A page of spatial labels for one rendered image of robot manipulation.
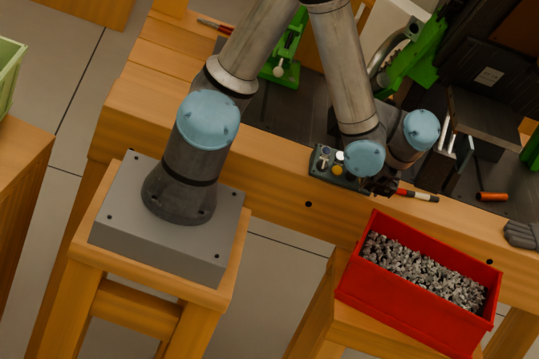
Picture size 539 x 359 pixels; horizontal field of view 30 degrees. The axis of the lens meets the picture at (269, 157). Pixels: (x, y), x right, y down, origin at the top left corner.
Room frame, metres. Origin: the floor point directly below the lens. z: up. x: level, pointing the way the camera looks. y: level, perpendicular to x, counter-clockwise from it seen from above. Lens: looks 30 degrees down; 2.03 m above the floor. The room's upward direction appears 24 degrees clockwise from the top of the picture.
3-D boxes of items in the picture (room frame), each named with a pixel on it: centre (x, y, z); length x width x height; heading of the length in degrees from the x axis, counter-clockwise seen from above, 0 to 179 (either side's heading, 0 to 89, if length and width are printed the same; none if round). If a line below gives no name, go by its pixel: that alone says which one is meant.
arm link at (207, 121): (1.66, 0.13, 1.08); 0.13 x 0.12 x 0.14; 4
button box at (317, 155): (2.03, -0.17, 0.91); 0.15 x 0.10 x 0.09; 98
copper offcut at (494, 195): (2.22, -0.54, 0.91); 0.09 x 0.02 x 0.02; 127
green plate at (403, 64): (2.28, -0.25, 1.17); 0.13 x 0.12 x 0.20; 98
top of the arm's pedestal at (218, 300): (1.66, 0.13, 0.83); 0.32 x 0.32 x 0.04; 5
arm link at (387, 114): (1.79, -0.15, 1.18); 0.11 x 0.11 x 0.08; 4
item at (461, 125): (2.26, -0.41, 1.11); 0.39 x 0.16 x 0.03; 8
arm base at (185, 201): (1.65, 0.13, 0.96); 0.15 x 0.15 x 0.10
